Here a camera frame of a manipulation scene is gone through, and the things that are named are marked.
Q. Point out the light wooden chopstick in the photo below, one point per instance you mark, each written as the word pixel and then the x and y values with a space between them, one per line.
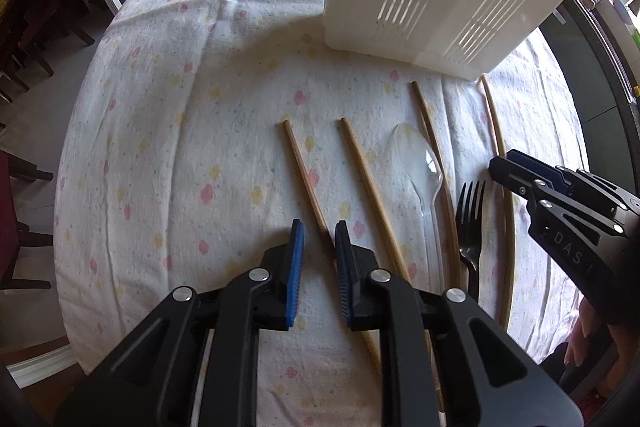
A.
pixel 370 187
pixel 305 177
pixel 435 147
pixel 509 247

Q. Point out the person's right hand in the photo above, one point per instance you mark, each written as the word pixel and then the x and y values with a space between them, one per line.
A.
pixel 590 332

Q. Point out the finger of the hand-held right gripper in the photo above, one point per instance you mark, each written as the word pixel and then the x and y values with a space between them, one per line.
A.
pixel 560 232
pixel 540 163

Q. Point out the green base cabinets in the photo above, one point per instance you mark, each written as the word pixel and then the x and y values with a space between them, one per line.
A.
pixel 590 72

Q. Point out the black plastic fork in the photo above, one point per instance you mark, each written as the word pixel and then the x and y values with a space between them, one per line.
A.
pixel 472 237

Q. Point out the floral white tablecloth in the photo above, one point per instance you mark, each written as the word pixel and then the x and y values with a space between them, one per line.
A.
pixel 190 147

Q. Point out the dark wooden chair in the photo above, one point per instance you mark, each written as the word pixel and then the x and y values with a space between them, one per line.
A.
pixel 35 17

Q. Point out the clear plastic spoon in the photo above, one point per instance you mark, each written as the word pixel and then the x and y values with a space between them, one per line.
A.
pixel 415 167

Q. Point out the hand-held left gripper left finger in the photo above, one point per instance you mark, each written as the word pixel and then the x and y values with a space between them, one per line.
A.
pixel 295 274

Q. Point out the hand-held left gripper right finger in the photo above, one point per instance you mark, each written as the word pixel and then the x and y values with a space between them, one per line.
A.
pixel 344 277

